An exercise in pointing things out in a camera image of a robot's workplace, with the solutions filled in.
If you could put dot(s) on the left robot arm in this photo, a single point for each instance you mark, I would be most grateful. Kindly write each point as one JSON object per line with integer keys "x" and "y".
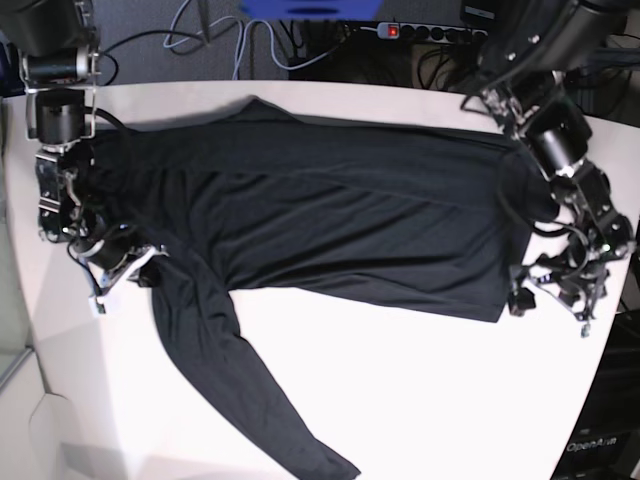
{"x": 522, "y": 69}

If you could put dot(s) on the blue box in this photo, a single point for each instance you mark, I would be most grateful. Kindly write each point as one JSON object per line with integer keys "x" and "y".
{"x": 361, "y": 10}

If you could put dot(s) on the black long-sleeve shirt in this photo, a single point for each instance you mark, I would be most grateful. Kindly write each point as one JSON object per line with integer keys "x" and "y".
{"x": 395, "y": 217}

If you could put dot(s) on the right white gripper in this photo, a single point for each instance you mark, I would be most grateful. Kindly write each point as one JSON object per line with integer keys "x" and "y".
{"x": 135, "y": 265}

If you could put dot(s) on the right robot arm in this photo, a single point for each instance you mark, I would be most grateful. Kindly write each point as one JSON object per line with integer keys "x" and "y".
{"x": 57, "y": 44}

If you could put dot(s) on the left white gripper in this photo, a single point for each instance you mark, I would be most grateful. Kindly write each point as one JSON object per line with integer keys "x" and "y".
{"x": 576, "y": 288}

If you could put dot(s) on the white power strip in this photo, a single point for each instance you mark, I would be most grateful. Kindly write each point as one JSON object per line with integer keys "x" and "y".
{"x": 429, "y": 33}

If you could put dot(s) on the black OpenArm case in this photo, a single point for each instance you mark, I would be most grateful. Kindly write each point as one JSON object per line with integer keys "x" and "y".
{"x": 605, "y": 441}

